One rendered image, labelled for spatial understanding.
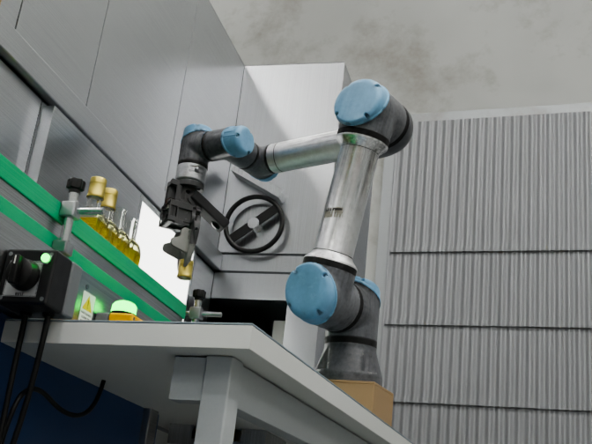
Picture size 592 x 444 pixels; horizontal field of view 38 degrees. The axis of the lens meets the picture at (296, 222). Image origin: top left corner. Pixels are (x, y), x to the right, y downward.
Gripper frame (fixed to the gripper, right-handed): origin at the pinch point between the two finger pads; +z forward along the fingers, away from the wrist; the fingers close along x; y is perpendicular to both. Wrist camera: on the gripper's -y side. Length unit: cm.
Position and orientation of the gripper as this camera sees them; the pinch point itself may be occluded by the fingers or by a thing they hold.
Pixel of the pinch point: (185, 263)
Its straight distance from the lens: 209.5
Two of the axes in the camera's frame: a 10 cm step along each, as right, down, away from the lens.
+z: -1.0, 9.3, -3.5
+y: -8.9, -2.5, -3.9
